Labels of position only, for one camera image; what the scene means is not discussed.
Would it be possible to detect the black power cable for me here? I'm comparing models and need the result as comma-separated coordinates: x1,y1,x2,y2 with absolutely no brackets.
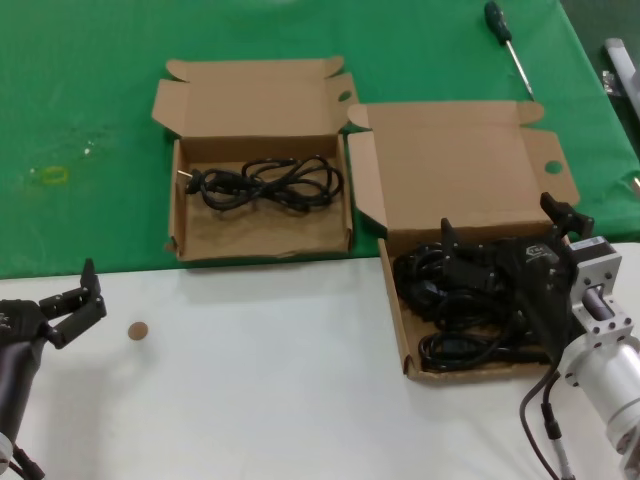
418,299,552,372
175,155,346,217
392,241,507,321

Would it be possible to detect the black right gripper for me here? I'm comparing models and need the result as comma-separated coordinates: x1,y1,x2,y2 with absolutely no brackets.
440,191,593,364

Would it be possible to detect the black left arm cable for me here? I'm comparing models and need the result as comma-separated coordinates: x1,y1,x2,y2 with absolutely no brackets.
8,442,47,480

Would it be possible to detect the green handled screwdriver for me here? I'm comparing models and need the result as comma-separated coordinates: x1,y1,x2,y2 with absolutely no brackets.
482,0,535,99

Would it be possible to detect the grey right arm cable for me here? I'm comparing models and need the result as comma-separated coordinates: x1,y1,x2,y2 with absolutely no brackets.
518,371,577,480

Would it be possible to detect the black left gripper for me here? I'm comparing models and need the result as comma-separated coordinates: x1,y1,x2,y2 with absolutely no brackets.
0,258,108,442

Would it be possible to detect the white aluminium profile bar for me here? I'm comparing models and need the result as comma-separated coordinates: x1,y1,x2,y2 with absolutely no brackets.
602,37,640,117

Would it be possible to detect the green table mat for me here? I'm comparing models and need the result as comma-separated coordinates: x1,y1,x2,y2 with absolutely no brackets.
0,0,640,279

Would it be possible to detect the open brown cardboard box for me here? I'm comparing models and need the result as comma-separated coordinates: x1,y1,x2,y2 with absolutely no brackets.
344,101,581,385
151,55,360,261

